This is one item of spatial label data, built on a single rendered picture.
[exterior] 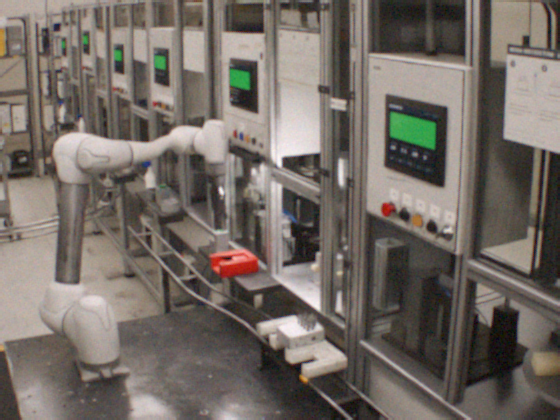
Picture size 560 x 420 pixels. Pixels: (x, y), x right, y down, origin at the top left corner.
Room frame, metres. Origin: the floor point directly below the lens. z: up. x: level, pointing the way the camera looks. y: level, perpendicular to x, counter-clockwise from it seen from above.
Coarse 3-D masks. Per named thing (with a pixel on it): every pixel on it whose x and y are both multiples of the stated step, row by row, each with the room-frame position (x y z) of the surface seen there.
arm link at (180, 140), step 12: (180, 132) 2.81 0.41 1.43; (192, 132) 2.82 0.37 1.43; (132, 144) 2.41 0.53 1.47; (144, 144) 2.47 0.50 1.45; (156, 144) 2.53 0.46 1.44; (168, 144) 2.69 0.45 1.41; (180, 144) 2.78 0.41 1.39; (192, 144) 2.79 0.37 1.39; (132, 156) 2.38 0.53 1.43; (144, 156) 2.44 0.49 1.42; (156, 156) 2.51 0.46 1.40
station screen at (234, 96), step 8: (232, 64) 2.80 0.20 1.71; (240, 64) 2.73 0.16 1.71; (248, 72) 2.66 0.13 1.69; (232, 88) 2.81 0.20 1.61; (240, 88) 2.73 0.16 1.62; (232, 96) 2.81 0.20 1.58; (240, 96) 2.73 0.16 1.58; (248, 96) 2.67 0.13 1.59; (240, 104) 2.74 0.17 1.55; (248, 104) 2.67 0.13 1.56
